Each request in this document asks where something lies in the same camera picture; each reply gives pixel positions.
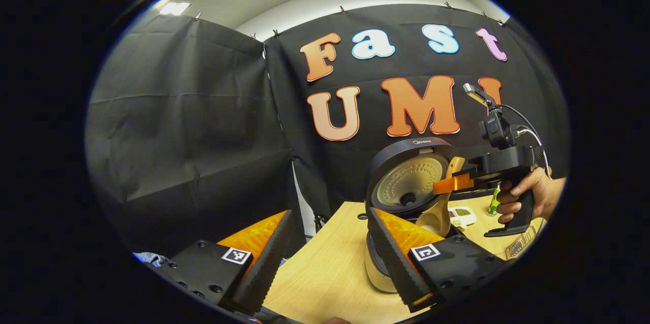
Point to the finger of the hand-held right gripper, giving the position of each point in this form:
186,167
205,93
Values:
454,183

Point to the ceiling light panel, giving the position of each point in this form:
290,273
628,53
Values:
174,8

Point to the green drink bottle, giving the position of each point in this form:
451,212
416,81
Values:
493,203

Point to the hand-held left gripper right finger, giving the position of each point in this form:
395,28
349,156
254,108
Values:
393,258

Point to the dark grey rice cooker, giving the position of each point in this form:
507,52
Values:
401,161

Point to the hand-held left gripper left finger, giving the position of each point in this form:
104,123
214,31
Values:
264,263

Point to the wooden spoon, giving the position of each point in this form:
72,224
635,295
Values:
443,212

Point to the white divided dish with beans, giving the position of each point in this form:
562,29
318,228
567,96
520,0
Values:
463,215

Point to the person's blue jeans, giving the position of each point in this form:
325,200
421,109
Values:
150,259

